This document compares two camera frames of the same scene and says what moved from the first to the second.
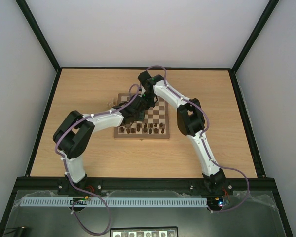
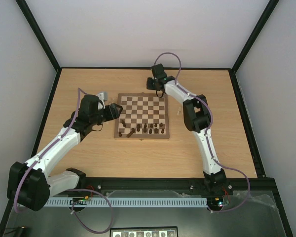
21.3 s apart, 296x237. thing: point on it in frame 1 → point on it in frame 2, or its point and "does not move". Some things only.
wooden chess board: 155,125 does not move
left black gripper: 142,117 → 113,112
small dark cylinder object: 23,231 does not move
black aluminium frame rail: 144,187 does not move
